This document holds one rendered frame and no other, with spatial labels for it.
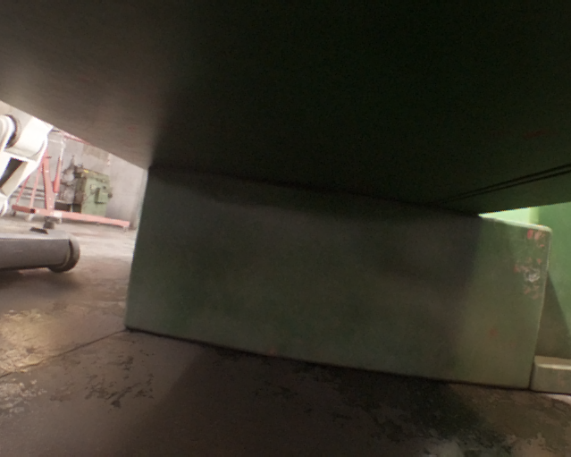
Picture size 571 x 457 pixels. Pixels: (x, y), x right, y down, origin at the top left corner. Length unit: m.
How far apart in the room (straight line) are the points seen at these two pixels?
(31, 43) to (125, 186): 8.38
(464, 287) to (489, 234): 0.17
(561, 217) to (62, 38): 1.32
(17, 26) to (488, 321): 1.11
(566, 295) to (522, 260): 0.29
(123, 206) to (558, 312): 8.51
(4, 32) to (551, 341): 1.45
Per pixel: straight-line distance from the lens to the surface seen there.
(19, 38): 0.42
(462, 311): 0.97
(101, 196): 8.16
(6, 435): 0.61
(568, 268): 1.30
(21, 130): 1.52
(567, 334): 1.34
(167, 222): 0.89
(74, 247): 1.66
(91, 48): 0.37
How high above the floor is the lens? 0.34
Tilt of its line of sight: 2 degrees up
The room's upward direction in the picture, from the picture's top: 9 degrees clockwise
